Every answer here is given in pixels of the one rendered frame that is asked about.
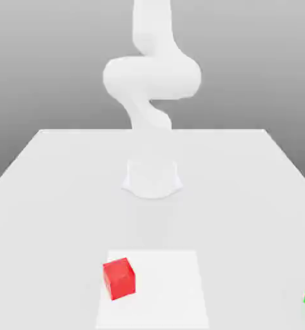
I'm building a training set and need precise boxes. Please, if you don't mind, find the small red cube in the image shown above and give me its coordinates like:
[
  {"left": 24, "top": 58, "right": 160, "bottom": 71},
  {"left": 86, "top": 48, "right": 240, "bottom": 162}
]
[{"left": 102, "top": 257, "right": 137, "bottom": 302}]

